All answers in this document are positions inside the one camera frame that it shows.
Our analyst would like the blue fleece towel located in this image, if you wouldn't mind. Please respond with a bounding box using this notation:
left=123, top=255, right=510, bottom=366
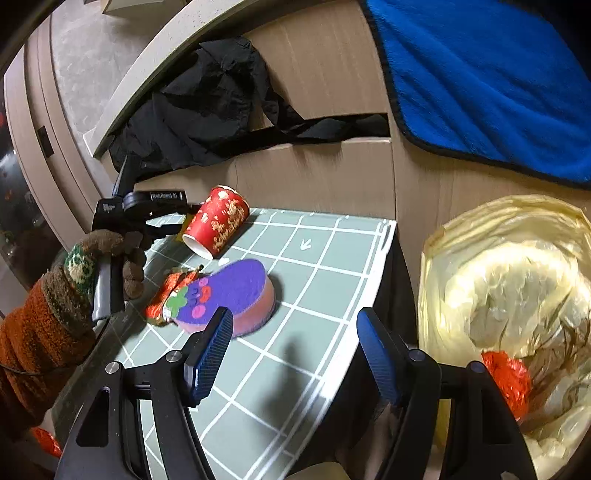
left=362, top=0, right=591, bottom=190

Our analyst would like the red gold foil wrapper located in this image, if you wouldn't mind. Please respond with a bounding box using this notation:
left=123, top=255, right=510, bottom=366
left=145, top=267, right=204, bottom=326

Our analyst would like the white box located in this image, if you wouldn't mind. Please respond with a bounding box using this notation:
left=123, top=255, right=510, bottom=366
left=102, top=0, right=185, bottom=14

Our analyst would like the black cloth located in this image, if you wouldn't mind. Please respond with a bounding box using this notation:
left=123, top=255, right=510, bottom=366
left=108, top=37, right=389, bottom=171

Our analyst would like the bin with yellow bag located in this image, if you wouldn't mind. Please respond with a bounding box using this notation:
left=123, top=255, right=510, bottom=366
left=418, top=194, right=591, bottom=480

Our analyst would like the purple pink sponge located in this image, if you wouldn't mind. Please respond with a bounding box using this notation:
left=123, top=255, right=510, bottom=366
left=175, top=258, right=277, bottom=340

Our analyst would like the green grid mat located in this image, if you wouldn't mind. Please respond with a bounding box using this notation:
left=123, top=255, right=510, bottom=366
left=113, top=208, right=398, bottom=480

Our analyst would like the person's left hand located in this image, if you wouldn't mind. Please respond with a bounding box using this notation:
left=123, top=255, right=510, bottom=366
left=62, top=230, right=147, bottom=324

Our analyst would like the red patterned paper cup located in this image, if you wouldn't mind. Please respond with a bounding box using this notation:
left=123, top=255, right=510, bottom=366
left=181, top=185, right=251, bottom=259

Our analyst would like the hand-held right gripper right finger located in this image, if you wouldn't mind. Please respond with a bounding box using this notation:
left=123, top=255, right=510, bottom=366
left=356, top=308, right=539, bottom=480

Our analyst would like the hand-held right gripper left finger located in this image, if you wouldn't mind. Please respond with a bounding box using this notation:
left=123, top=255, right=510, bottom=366
left=55, top=307, right=235, bottom=480

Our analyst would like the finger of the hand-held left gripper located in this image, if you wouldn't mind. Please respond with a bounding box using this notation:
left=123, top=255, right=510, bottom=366
left=140, top=220, right=186, bottom=241
left=147, top=202, right=205, bottom=221

